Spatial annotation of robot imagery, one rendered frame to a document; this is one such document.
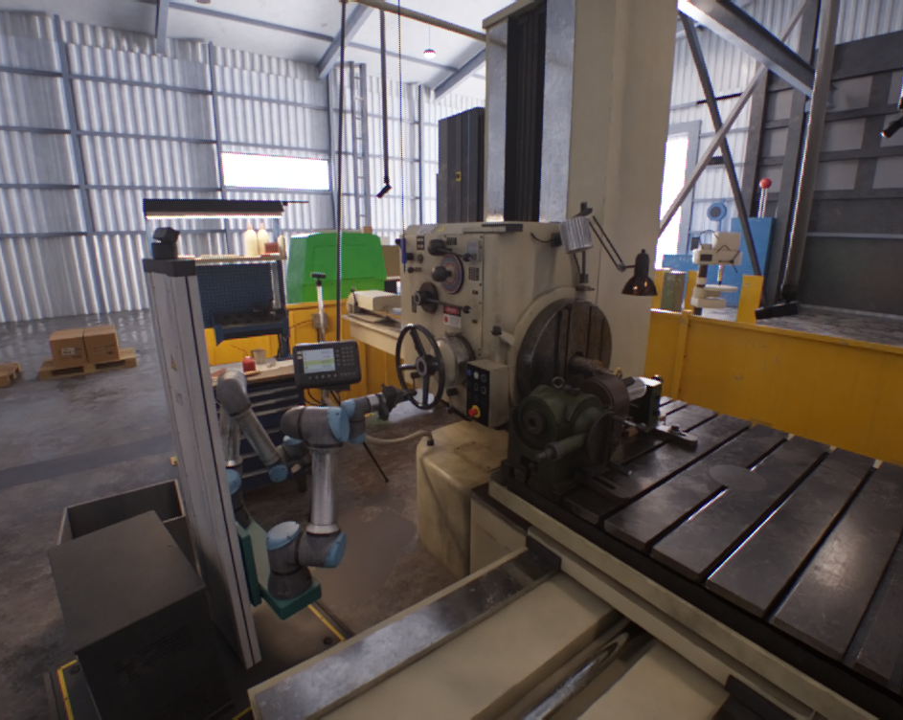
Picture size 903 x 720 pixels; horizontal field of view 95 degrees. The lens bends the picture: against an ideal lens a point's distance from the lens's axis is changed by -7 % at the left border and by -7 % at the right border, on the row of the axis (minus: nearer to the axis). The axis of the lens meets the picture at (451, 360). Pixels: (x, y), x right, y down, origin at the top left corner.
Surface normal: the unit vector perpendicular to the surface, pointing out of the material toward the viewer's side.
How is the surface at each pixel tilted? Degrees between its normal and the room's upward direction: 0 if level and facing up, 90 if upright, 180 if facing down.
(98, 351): 90
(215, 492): 90
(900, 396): 90
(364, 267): 84
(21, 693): 0
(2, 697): 0
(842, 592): 0
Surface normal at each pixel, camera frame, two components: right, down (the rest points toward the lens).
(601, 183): -0.81, 0.16
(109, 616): 0.00, -0.96
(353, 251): 0.58, 0.12
